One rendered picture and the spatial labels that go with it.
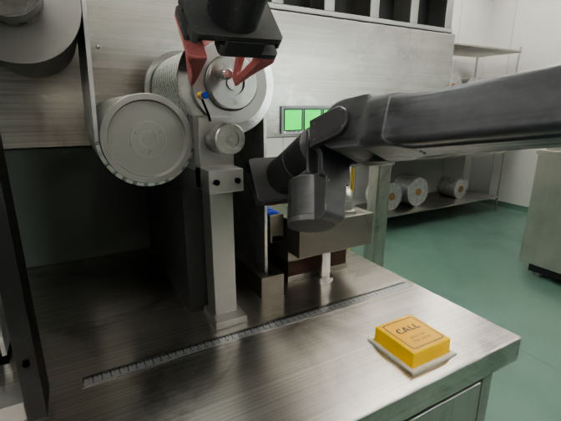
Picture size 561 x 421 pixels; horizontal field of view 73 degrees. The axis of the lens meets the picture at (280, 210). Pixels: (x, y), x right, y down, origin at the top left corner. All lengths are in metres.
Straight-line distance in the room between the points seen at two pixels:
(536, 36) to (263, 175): 5.03
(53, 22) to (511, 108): 0.48
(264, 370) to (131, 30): 0.69
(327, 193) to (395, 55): 0.84
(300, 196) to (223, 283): 0.20
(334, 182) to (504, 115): 0.19
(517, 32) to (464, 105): 5.20
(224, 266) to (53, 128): 0.46
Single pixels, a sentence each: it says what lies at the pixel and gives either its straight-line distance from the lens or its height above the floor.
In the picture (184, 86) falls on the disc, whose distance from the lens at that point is 0.56.
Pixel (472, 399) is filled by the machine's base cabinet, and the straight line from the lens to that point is 0.70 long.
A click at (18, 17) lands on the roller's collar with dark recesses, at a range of 0.50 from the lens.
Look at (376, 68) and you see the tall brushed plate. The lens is 1.18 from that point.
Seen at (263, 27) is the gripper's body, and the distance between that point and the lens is 0.46.
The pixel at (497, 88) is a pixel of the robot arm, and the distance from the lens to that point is 0.36.
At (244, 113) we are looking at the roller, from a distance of 0.58.
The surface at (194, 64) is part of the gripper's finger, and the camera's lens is 0.45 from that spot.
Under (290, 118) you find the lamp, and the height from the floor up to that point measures 1.19.
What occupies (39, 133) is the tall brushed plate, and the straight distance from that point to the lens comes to 0.87.
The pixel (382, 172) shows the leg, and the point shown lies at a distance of 1.45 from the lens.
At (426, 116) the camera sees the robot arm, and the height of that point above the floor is 1.21.
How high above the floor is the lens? 1.22
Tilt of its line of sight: 15 degrees down
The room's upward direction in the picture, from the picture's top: straight up
